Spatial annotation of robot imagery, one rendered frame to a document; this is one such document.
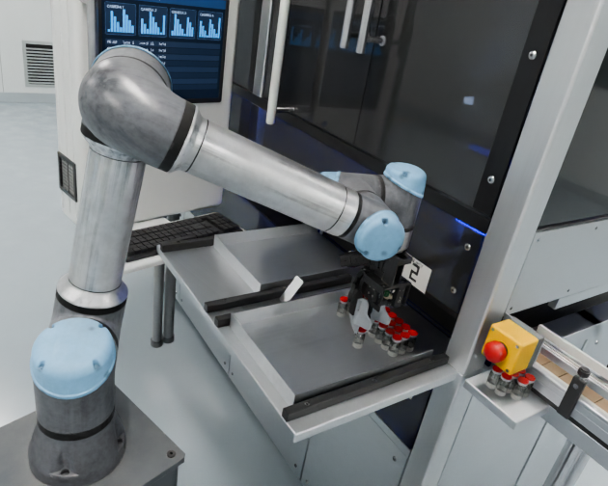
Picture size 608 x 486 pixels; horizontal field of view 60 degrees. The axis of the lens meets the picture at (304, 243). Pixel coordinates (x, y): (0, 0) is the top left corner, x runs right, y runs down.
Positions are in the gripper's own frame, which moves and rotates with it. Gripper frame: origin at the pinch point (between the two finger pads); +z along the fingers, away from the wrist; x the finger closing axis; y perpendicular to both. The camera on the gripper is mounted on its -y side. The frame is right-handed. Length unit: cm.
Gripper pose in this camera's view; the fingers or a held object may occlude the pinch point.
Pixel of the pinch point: (360, 324)
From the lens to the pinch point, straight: 111.5
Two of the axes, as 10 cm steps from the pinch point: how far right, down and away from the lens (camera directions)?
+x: 8.4, -1.2, 5.3
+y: 5.3, 4.5, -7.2
